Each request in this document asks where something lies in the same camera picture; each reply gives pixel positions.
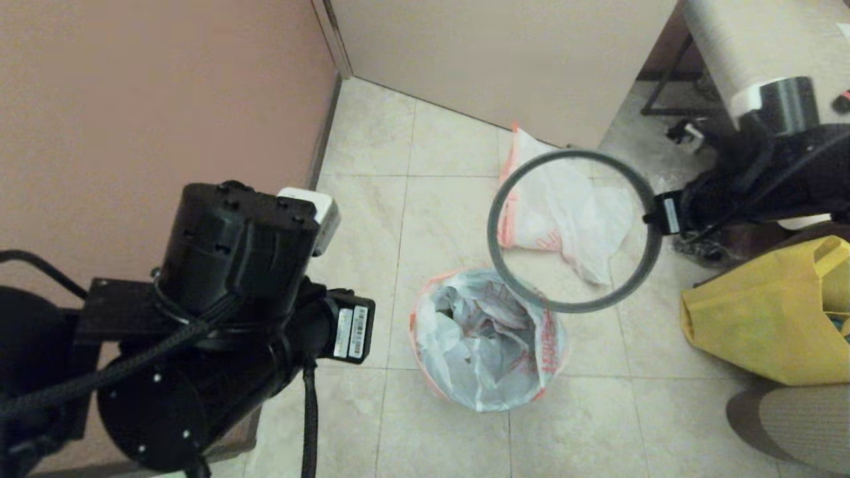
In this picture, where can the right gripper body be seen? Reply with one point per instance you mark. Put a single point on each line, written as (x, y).
(674, 212)

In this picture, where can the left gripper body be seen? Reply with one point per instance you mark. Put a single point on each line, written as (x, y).
(348, 328)

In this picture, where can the yellow fabric tote bag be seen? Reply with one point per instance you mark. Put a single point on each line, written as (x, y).
(750, 318)

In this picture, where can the dark brown curved furniture base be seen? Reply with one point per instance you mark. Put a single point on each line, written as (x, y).
(757, 236)

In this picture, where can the beige wood-grain table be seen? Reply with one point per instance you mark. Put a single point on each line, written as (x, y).
(764, 40)

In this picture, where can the beige door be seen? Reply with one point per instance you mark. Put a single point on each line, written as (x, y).
(498, 53)

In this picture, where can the grey ribbed round seat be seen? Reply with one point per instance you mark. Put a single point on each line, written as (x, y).
(803, 428)

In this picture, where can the dark metal table leg frame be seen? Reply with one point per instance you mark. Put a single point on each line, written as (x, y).
(677, 111)

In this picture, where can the grey door frame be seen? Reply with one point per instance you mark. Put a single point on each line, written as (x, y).
(331, 36)

